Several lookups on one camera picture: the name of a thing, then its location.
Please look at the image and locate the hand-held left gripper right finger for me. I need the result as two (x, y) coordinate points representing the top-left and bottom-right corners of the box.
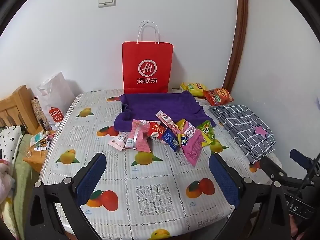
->
(209, 152), (292, 240)

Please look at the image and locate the large pink snack packet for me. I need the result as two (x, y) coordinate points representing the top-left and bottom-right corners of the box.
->
(180, 121), (204, 167)

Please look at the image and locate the yellow chips bag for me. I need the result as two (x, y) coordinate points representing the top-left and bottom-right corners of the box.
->
(180, 82), (208, 97)

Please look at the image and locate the white plastic bag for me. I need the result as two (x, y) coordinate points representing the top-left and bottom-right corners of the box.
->
(36, 72), (75, 130)

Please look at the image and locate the grey checked cloth pink star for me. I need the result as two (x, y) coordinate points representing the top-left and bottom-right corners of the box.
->
(209, 104), (277, 164)

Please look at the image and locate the fruit print tablecloth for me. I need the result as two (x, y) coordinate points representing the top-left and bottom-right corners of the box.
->
(37, 89), (283, 240)

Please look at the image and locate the wooden chair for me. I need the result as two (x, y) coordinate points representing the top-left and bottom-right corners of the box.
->
(0, 85), (40, 135)

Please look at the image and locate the long pink stick packet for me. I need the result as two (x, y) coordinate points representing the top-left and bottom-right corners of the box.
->
(155, 109), (180, 130)

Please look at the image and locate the teal small box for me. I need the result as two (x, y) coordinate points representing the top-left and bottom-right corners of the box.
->
(30, 133), (45, 147)

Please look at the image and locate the small white pink packet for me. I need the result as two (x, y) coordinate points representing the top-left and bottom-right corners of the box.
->
(107, 134), (128, 152)

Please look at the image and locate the purple towel tray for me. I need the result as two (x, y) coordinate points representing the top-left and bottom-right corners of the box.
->
(114, 91), (217, 133)

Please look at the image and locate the red chips bag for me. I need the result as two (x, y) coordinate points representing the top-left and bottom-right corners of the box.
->
(203, 87), (233, 106)

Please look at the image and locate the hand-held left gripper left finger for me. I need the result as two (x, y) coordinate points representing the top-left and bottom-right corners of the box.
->
(24, 152), (108, 240)

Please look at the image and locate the patterned paper bag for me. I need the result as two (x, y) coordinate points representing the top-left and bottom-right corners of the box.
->
(31, 99), (50, 133)

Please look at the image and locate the black cable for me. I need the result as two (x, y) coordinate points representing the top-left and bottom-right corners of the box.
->
(295, 164), (320, 198)

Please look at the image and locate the red paper bag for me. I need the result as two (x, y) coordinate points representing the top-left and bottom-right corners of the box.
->
(122, 21), (174, 95)

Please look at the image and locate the brown door frame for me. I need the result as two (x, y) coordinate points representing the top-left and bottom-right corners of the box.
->
(222, 0), (249, 93)

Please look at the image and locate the green snack packet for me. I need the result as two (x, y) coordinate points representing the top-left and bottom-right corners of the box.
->
(196, 120), (215, 145)

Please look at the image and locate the wooden nightstand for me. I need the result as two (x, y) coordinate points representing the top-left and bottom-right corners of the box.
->
(23, 130), (58, 173)

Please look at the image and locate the green blanket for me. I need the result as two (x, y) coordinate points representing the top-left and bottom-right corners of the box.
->
(12, 134), (40, 230)

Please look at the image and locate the red snack packet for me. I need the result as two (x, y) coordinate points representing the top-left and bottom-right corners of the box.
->
(147, 121), (167, 138)

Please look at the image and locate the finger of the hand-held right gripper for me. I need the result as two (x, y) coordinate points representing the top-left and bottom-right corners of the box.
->
(260, 156), (288, 180)
(290, 149), (313, 167)

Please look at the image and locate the white spotted bedding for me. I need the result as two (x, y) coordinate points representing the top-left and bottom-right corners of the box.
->
(0, 125), (25, 175)

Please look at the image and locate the yellow triangular snack packet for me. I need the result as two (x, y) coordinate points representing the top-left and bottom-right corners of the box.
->
(174, 118), (187, 144)

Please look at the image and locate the blue snack packet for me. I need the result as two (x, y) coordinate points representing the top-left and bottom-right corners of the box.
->
(162, 129), (182, 152)

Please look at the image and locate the pink snack packet silver strip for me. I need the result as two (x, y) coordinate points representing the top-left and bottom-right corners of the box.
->
(125, 119), (153, 153)

